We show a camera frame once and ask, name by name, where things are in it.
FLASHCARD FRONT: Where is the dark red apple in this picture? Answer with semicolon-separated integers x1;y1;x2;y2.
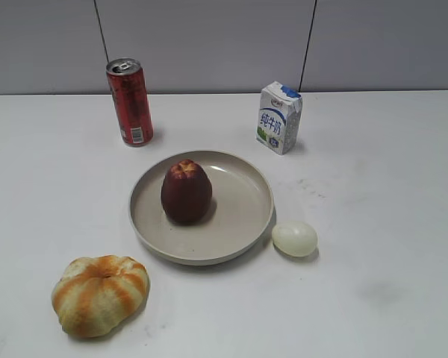
161;159;212;224

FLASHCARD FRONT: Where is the beige round plate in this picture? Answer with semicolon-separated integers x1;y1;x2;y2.
128;150;275;266

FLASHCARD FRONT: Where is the white blue milk carton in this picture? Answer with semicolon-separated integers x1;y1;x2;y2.
256;81;303;155

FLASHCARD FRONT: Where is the white egg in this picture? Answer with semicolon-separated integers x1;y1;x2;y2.
271;221;318;257

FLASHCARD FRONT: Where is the red soda can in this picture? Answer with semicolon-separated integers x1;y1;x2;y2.
106;57;154;147

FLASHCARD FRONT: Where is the orange striped pumpkin bread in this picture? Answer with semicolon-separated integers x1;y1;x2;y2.
52;255;150;339

